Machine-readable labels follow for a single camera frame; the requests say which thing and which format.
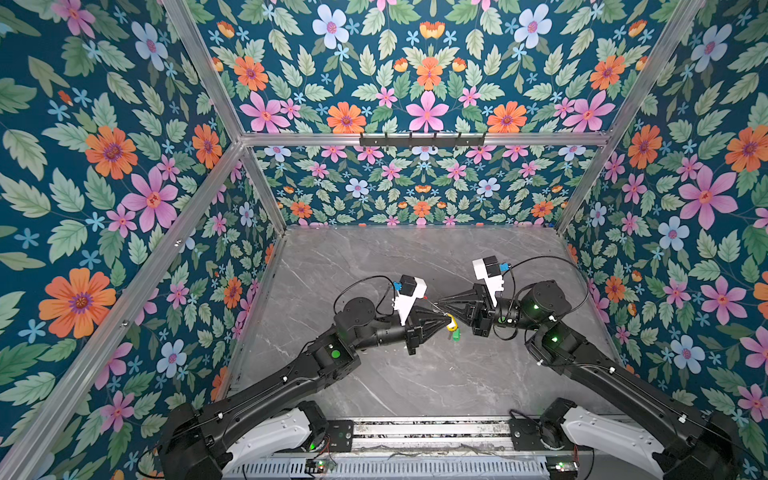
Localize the black camera cable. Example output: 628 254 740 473
506 255 590 316
332 275 398 316

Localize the black wall hook rail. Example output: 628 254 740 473
358 132 486 149

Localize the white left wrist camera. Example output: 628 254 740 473
393 275 427 326

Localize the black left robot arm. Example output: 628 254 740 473
157 297 452 479

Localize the black right camera cable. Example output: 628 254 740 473
506 255 590 316

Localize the black left camera cable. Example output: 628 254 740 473
332 275 398 316

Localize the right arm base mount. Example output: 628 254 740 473
508 398 592 451

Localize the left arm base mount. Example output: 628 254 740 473
300 419 355 453

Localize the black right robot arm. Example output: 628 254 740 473
437 280 746 479

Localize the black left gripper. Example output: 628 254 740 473
353 302 455 355

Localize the silver metal keyring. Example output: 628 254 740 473
426 299 451 318

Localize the white perforated cable duct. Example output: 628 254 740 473
223 456 550 479

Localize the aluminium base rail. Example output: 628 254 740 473
191 416 679 457

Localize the yellow key tag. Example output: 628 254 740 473
446 315 459 332

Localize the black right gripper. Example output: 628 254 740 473
441 287 544 343

